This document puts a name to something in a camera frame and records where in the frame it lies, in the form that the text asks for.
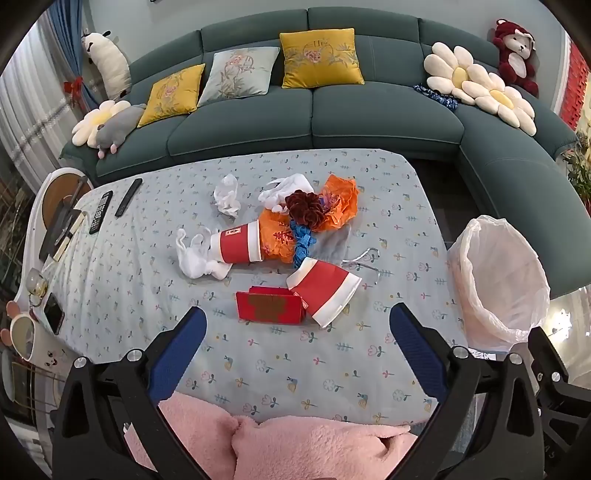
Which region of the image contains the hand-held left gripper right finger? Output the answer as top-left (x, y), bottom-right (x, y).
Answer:
top-left (389, 302), bottom-right (546, 480)

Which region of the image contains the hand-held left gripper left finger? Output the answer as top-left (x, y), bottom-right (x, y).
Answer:
top-left (51, 305), bottom-right (218, 480)

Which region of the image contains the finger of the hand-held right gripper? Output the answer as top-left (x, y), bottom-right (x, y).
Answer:
top-left (527, 327), bottom-right (572, 386)

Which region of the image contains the waste bin with white bag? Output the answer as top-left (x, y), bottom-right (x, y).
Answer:
top-left (445, 215), bottom-right (551, 354)

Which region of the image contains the white glove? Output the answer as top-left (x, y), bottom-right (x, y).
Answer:
top-left (257, 174), bottom-right (315, 214)
top-left (175, 227), bottom-right (233, 280)

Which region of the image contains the red paper box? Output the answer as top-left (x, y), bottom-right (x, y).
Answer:
top-left (235, 286), bottom-right (308, 326)

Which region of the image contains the red paper cup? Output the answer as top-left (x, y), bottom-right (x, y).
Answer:
top-left (210, 220), bottom-right (265, 264)
top-left (286, 257), bottom-right (361, 327)

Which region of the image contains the grey drawstring pouch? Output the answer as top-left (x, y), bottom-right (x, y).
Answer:
top-left (318, 225), bottom-right (383, 287)

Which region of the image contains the blue ribbon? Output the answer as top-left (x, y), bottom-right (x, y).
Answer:
top-left (290, 220), bottom-right (319, 268)

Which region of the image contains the white tissue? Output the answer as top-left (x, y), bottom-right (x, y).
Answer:
top-left (213, 174), bottom-right (242, 217)

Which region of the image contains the dark red scrunchie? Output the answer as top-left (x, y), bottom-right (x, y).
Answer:
top-left (284, 191), bottom-right (328, 229)

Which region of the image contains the black smartphone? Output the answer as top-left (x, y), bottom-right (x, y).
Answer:
top-left (42, 293), bottom-right (65, 335)

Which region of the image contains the white mug with pink ears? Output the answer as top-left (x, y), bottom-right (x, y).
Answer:
top-left (7, 300), bottom-right (70, 370)

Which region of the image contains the pink fleece clothing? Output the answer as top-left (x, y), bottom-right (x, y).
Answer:
top-left (124, 392), bottom-right (419, 480)

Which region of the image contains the clear glass cup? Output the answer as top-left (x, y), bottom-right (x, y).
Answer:
top-left (25, 268), bottom-right (51, 305)

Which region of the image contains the black remote with buttons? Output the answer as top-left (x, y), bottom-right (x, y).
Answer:
top-left (88, 191), bottom-right (114, 234)

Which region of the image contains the slim black remote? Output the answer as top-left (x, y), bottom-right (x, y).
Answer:
top-left (114, 178), bottom-right (144, 217)

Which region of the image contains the green potted plant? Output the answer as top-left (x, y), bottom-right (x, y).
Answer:
top-left (561, 134), bottom-right (591, 208)

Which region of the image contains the white round side table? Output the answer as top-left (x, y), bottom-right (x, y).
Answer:
top-left (9, 167), bottom-right (95, 333)

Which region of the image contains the grey mouse plush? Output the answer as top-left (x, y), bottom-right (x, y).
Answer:
top-left (96, 103), bottom-right (147, 160)

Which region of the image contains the teal corner sofa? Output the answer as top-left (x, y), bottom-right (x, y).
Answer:
top-left (59, 7), bottom-right (591, 301)

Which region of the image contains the small white flower cushion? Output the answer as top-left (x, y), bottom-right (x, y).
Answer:
top-left (71, 100), bottom-right (131, 147)

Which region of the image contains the blue patterned scrunchie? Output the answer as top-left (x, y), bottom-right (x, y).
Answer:
top-left (412, 83), bottom-right (459, 110)

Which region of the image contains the yellow embroidered cushion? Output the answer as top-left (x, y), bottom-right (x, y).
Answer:
top-left (137, 64), bottom-right (206, 128)
top-left (280, 28), bottom-right (365, 89)

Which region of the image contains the dark red bear plush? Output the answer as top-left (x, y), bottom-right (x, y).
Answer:
top-left (492, 18), bottom-right (540, 97)

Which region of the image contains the white sheer curtain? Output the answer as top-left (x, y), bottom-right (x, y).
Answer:
top-left (0, 28), bottom-right (88, 195)

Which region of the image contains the light blue embroidered cushion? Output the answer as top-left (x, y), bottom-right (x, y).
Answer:
top-left (198, 47), bottom-right (281, 108)

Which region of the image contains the white panda plush pillow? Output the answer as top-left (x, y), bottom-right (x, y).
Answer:
top-left (81, 30), bottom-right (133, 100)

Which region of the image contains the blue curtain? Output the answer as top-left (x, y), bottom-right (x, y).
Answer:
top-left (46, 0), bottom-right (93, 116)

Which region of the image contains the red wall decoration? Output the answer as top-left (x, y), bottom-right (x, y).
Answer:
top-left (556, 39), bottom-right (591, 132)

